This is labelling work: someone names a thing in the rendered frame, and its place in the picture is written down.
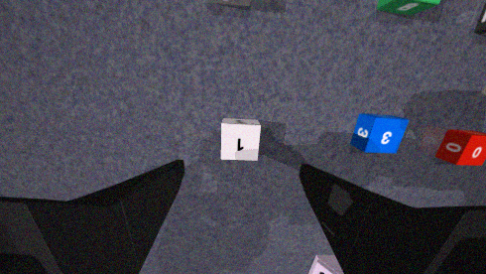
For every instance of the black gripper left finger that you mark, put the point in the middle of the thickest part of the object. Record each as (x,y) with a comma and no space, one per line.
(110,231)

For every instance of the blue block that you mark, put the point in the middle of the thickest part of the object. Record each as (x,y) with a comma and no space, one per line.
(378,133)

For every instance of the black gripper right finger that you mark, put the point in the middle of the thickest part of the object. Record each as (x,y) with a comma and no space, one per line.
(371,234)

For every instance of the red block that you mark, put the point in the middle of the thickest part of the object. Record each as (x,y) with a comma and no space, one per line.
(463,147)

